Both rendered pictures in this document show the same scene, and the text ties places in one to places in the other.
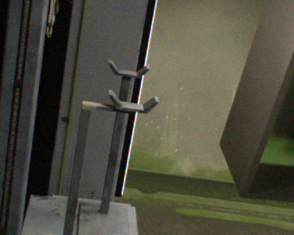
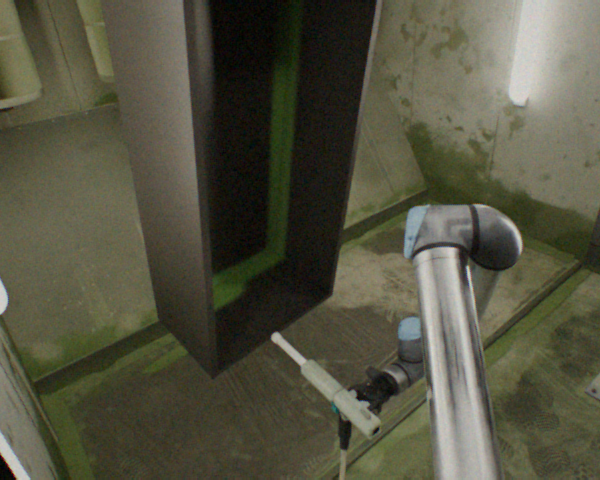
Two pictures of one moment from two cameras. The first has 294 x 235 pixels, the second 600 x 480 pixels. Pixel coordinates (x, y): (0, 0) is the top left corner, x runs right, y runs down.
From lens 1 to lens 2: 0.95 m
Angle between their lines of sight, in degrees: 28
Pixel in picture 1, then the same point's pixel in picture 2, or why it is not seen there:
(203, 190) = (158, 332)
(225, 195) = not seen: hidden behind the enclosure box
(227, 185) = not seen: hidden behind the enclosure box
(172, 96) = (76, 263)
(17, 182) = not seen: outside the picture
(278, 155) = (220, 292)
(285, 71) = (203, 263)
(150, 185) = (104, 361)
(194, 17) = (52, 167)
